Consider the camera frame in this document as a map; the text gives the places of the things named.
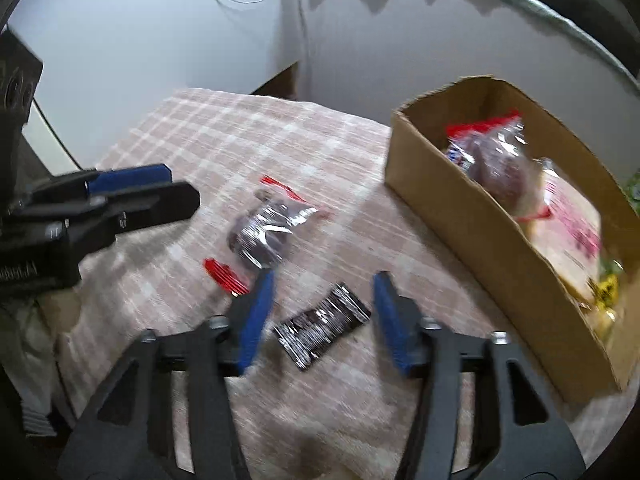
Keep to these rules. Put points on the blue and white snack packet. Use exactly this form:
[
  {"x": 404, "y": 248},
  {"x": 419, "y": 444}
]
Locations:
[{"x": 457, "y": 156}]

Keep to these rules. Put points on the brown cardboard box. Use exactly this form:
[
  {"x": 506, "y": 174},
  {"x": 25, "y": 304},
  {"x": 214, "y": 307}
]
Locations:
[{"x": 450, "y": 220}]

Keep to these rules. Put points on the black snack packet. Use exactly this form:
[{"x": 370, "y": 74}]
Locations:
[{"x": 322, "y": 330}]

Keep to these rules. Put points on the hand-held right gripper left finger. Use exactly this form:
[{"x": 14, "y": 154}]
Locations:
[{"x": 255, "y": 320}]

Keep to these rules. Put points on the yellow snack packet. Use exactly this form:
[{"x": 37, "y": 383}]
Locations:
[{"x": 607, "y": 291}]

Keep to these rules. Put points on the green and white bag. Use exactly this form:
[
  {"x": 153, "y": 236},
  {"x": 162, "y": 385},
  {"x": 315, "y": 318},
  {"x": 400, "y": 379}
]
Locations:
[{"x": 633, "y": 187}]

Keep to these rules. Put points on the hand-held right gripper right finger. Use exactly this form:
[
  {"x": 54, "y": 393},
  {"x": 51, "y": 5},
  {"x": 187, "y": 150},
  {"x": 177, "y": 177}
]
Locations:
[{"x": 392, "y": 320}]

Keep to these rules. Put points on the clear bag of dark snacks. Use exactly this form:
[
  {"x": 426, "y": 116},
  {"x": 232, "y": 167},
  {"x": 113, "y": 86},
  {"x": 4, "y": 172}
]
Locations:
[
  {"x": 265, "y": 235},
  {"x": 500, "y": 165}
]

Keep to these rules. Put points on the pink printed snack bag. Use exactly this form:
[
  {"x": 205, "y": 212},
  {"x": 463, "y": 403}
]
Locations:
[{"x": 570, "y": 225}]

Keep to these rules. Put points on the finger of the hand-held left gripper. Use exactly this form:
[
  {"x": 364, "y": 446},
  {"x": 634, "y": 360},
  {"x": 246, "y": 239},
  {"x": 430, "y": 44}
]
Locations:
[
  {"x": 150, "y": 207},
  {"x": 130, "y": 176}
]

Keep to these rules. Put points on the small green snack packet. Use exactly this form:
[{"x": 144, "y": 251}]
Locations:
[{"x": 610, "y": 267}]

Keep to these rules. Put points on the small red snack packet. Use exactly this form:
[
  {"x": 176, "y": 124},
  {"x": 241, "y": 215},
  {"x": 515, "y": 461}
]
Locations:
[{"x": 225, "y": 276}]

